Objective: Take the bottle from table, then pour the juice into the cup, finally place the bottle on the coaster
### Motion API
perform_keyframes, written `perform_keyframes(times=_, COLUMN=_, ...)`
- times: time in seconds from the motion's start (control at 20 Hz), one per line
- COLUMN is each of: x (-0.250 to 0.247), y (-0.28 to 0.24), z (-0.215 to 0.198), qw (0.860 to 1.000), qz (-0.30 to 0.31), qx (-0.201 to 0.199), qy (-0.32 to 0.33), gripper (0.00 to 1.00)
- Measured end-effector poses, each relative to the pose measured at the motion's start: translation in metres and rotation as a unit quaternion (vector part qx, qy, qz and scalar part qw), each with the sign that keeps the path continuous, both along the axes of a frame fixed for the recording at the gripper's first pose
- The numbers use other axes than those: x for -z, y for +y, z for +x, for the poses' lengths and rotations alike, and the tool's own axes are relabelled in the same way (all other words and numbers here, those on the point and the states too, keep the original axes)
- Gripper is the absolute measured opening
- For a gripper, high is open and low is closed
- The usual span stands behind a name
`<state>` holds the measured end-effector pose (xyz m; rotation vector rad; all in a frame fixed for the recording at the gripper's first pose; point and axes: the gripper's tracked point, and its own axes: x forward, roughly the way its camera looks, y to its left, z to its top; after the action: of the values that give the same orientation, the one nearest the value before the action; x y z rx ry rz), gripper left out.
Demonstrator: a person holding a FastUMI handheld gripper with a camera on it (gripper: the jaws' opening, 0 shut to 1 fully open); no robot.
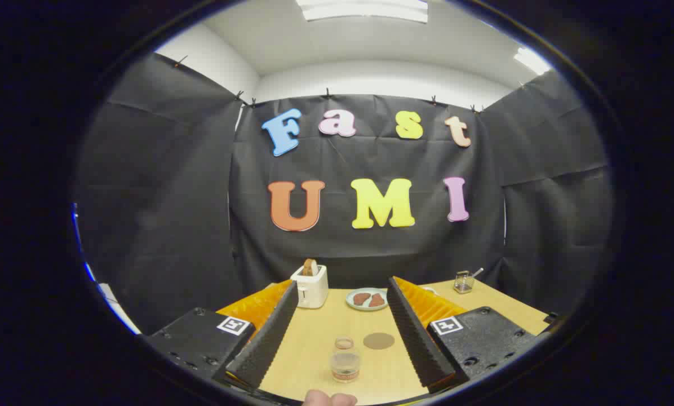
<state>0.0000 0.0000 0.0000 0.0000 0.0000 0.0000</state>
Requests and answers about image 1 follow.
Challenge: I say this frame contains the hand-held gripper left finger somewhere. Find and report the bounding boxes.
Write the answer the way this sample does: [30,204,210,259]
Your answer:
[145,280,299,390]

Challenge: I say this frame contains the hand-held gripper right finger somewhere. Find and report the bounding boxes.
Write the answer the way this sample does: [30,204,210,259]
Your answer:
[386,276,540,394]

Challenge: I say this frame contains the round brown coaster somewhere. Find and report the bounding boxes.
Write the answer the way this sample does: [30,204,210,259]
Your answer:
[363,332,396,350]

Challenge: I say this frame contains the clear plastic juice bottle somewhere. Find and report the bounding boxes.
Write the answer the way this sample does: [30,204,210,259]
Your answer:
[330,337,361,384]

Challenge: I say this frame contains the wooden table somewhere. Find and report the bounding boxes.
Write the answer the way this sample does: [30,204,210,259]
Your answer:
[216,279,551,405]

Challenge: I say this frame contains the white toaster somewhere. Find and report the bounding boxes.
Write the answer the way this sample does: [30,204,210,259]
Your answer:
[290,264,329,309]

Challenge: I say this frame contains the pale green plate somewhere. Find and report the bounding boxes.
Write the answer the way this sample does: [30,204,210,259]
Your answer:
[345,288,389,311]

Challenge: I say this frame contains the black backdrop cloth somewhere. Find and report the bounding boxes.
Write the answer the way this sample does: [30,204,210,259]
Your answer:
[75,52,614,336]

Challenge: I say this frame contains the small ceiling light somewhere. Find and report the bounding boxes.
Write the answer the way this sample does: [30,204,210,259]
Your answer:
[513,47,552,76]

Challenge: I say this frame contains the long ceiling light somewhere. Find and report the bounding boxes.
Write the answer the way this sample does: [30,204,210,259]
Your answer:
[296,0,429,23]

